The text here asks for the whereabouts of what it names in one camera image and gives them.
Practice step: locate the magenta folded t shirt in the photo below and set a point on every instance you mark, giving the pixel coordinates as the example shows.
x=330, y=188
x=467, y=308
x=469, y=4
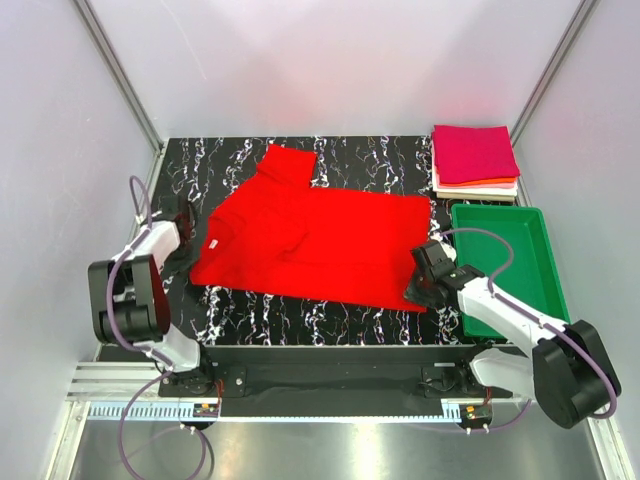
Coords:
x=467, y=155

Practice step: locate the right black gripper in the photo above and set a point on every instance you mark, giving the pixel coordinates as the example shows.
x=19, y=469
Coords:
x=411, y=292

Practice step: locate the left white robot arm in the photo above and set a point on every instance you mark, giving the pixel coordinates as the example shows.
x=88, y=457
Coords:
x=129, y=306

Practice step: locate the red t shirt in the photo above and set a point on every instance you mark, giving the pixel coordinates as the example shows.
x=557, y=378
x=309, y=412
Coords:
x=277, y=234

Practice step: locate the black marbled table mat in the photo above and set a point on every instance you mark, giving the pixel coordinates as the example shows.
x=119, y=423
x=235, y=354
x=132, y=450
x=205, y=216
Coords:
x=208, y=170

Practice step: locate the white slotted cable duct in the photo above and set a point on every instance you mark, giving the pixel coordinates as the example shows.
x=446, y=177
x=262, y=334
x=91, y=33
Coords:
x=154, y=411

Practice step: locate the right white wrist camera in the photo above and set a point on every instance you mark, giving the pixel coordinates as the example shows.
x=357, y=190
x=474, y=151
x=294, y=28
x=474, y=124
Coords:
x=449, y=250

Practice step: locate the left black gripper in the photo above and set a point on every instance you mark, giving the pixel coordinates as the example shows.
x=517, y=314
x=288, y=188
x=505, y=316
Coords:
x=180, y=265

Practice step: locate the aluminium frame post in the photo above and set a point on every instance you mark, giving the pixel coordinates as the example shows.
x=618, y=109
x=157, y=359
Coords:
x=568, y=39
x=107, y=52

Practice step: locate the left aluminium frame post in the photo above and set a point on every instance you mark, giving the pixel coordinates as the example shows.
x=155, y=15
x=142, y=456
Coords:
x=107, y=52

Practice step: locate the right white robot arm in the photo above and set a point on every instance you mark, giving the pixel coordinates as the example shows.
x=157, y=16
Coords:
x=564, y=368

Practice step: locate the right aluminium frame post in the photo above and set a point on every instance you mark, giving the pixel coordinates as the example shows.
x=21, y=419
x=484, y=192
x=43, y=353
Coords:
x=568, y=39

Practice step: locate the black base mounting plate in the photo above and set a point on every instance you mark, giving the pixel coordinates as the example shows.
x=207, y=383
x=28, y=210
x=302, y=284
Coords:
x=434, y=371

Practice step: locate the cream folded t shirt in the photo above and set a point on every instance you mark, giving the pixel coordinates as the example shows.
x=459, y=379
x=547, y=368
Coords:
x=490, y=199

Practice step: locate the orange folded t shirt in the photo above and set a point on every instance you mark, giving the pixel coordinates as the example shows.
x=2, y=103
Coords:
x=505, y=182

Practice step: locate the aluminium front rail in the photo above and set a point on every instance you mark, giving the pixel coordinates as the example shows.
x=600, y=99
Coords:
x=112, y=381

